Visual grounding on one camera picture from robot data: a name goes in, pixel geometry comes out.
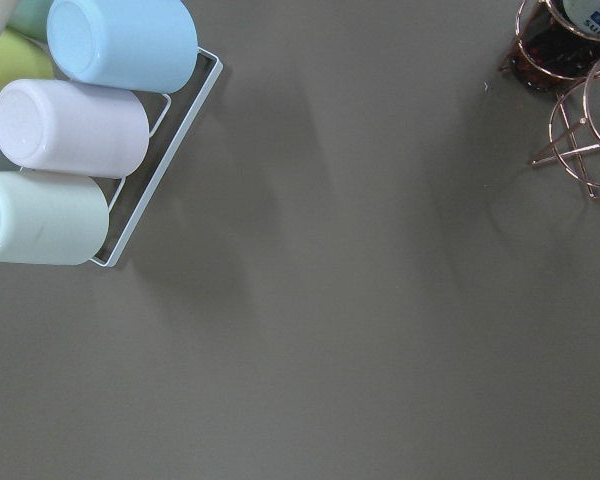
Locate pastel cup rack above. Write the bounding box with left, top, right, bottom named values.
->
left=0, top=1, right=223, bottom=267

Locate copper wire bottle rack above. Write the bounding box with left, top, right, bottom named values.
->
left=499, top=1, right=600, bottom=201

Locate tea bottle front right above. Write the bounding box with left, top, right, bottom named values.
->
left=503, top=1, right=600, bottom=92

